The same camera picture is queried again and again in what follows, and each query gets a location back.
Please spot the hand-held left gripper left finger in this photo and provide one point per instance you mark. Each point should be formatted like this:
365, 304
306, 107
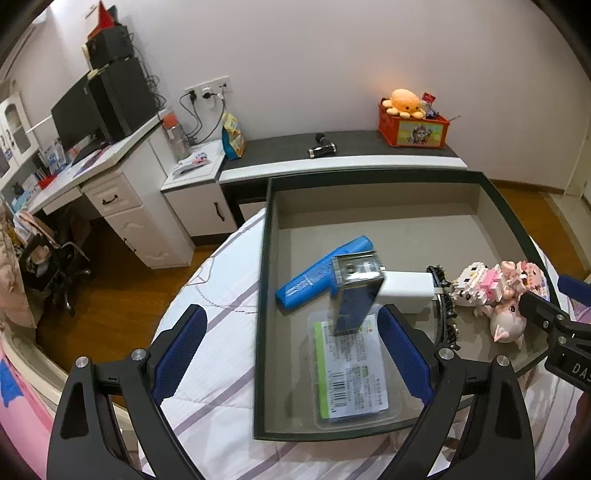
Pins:
180, 355

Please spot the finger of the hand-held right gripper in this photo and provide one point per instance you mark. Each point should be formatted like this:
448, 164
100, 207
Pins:
538, 311
575, 290

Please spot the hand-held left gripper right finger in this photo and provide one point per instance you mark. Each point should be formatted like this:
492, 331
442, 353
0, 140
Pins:
401, 355

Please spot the blue rectangular box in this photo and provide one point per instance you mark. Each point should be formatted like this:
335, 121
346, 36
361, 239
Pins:
353, 309

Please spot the white charger adapter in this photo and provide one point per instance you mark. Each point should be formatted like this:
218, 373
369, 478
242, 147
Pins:
406, 288

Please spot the black studded hair clip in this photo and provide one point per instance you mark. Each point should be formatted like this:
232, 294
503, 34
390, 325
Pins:
447, 304

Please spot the white cat block figure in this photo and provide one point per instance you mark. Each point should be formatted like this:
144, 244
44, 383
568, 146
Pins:
468, 279

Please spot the blue tube case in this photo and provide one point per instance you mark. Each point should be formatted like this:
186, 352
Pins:
304, 286

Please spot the pink pig figurine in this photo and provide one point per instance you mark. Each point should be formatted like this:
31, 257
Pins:
508, 323

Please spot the small pink doll figurine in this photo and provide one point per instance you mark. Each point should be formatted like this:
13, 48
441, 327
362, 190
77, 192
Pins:
524, 277

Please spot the clear packet with green label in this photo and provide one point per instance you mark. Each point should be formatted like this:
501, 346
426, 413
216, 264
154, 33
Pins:
355, 387

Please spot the black office chair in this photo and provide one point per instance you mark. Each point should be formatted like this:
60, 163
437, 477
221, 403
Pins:
64, 277

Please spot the white desk with drawers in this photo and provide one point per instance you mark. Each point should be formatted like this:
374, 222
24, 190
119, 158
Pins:
138, 217

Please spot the white nightstand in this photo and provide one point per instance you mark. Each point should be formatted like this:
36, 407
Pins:
194, 207

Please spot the pink bed cover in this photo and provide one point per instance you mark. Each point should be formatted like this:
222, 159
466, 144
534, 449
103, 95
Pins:
23, 415

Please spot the pink padded coat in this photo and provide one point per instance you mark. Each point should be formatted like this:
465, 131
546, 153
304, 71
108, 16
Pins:
14, 277

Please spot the small packet with pens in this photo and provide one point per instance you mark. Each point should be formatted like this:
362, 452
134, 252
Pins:
194, 165

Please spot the low cabinet dark top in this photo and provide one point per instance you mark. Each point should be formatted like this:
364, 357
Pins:
369, 147

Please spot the clear bottle orange cap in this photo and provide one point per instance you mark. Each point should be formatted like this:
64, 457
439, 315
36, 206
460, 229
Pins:
178, 141

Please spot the red toy crate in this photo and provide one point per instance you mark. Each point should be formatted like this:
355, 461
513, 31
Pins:
415, 131

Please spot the dark desk pad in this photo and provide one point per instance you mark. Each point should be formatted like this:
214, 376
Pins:
90, 157

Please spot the black handheld device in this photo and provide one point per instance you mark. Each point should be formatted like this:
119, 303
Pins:
322, 148

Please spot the yellow blue snack bag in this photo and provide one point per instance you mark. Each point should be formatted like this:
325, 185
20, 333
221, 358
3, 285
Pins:
233, 138

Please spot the blue white boxes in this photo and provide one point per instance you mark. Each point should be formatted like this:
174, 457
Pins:
53, 159

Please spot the small red packet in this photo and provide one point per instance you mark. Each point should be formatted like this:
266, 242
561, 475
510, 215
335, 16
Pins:
429, 101

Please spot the orange octopus plush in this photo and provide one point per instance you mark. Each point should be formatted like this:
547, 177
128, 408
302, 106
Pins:
404, 101

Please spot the black computer monitor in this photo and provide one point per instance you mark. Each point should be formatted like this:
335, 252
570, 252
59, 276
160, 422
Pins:
76, 115

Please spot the black computer tower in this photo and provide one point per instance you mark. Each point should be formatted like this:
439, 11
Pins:
122, 99

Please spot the white glass door cabinet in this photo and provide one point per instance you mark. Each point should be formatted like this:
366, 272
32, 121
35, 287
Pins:
14, 134

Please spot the black speaker box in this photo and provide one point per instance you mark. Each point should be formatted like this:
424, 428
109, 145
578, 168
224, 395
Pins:
108, 46

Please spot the red paper item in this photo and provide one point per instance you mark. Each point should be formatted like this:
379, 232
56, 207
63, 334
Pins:
108, 16

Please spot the white wall outlet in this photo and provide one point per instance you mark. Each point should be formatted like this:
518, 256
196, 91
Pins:
210, 87

